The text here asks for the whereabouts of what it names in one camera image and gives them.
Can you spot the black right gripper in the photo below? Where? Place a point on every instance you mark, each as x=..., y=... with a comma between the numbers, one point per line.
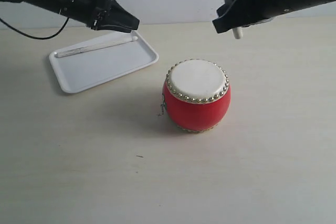
x=243, y=13

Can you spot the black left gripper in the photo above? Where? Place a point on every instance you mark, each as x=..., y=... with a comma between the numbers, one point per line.
x=99, y=14

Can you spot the worn white wooden drumstick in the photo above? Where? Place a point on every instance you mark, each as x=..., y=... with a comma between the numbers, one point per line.
x=95, y=47

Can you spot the red drum with studs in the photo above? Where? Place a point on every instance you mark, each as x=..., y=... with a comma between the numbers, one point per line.
x=196, y=94

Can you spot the white rectangular plastic tray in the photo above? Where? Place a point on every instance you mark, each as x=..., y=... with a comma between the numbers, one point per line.
x=81, y=72

